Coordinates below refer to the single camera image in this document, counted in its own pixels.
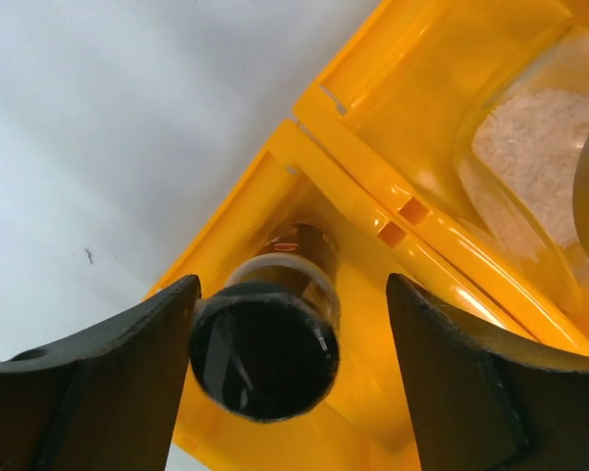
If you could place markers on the clear flask-shaped glass jar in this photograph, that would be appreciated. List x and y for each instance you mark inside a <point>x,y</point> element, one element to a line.
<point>516,153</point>

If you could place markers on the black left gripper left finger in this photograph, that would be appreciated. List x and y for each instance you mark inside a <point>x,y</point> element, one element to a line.
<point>104,398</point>

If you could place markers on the yellow six-compartment tray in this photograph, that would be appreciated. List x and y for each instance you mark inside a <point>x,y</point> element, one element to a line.
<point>368,157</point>

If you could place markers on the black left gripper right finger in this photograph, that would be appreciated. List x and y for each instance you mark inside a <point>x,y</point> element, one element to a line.
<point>482,398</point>

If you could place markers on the small black-lid spice jar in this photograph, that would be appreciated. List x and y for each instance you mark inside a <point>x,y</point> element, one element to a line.
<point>266,346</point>

